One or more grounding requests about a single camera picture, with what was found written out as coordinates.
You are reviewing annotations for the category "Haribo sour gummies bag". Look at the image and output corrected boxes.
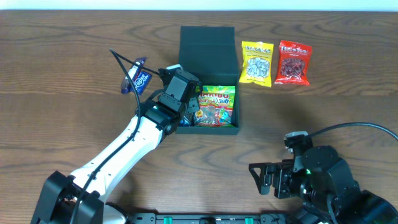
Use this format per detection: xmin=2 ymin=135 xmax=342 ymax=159
xmin=193 ymin=85 xmax=236 ymax=127

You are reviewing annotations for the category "blue Eclipse mints box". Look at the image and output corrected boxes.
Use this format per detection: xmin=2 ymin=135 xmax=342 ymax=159
xmin=134 ymin=72 xmax=152 ymax=95

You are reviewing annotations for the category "dark blue chocolate bar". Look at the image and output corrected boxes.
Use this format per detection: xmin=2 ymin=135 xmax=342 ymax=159
xmin=120 ymin=57 xmax=147 ymax=95

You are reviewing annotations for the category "yellow Hacks candy bag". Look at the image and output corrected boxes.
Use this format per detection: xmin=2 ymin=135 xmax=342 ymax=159
xmin=239 ymin=41 xmax=274 ymax=88

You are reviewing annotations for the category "red Hacks candy bag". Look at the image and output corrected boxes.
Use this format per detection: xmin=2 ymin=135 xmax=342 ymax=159
xmin=274 ymin=40 xmax=313 ymax=85

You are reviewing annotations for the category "blue Oreo cookie pack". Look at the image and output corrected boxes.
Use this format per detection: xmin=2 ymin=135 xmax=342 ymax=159
xmin=179 ymin=113 xmax=193 ymax=127

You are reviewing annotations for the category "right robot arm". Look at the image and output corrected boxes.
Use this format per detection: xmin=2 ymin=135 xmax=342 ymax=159
xmin=249 ymin=146 xmax=397 ymax=224

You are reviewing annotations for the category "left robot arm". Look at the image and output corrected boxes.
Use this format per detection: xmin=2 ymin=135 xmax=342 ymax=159
xmin=30 ymin=68 xmax=201 ymax=224

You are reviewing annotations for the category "dark green open box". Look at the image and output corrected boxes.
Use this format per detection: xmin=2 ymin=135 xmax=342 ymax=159
xmin=176 ymin=26 xmax=240 ymax=135

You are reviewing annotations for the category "left black cable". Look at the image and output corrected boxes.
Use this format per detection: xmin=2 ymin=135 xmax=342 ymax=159
xmin=68 ymin=48 xmax=165 ymax=224

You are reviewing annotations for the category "black cable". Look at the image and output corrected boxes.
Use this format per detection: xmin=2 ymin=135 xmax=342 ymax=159
xmin=306 ymin=121 xmax=398 ymax=141
xmin=68 ymin=48 xmax=165 ymax=224

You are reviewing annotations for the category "right black cable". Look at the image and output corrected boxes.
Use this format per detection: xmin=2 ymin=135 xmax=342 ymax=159
xmin=306 ymin=121 xmax=398 ymax=141

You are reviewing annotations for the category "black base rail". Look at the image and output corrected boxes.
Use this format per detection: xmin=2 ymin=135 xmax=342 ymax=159
xmin=126 ymin=213 xmax=288 ymax=224

